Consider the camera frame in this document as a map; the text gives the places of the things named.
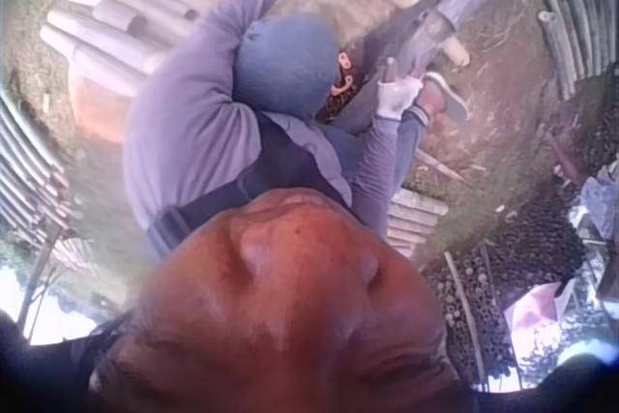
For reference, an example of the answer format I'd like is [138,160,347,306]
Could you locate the stack of green bamboo poles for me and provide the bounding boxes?
[536,0,619,101]

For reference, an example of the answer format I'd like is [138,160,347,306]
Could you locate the stack of split bamboo slats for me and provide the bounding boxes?
[385,189,450,260]

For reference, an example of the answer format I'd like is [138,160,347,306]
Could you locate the large grey bamboo section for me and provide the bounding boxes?
[399,0,498,69]

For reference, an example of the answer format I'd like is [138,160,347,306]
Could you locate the wooden tool handle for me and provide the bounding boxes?
[381,56,400,85]

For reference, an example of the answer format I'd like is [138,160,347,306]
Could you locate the bluish plastic bag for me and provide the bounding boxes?
[577,165,619,240]

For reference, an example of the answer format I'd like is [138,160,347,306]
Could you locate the row of long bamboo poles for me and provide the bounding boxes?
[0,88,86,252]

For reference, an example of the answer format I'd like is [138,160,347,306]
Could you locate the wall of stacked bamboo ends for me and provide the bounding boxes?
[419,110,619,391]

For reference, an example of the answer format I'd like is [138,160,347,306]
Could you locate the person's right hand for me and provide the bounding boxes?
[374,74,425,122]

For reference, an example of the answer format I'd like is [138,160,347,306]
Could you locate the thin upright bamboo pole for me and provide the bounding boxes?
[443,251,487,388]

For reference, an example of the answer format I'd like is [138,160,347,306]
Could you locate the thin bamboo stick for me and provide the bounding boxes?
[414,149,466,183]

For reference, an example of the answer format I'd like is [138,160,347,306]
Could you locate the person's legs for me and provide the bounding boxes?
[231,0,473,194]

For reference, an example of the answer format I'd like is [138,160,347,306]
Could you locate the pile of cut bamboo tubes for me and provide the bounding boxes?
[38,0,233,100]

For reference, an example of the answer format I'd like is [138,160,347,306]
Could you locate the pink plastic sheet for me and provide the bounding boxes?
[502,280,577,339]

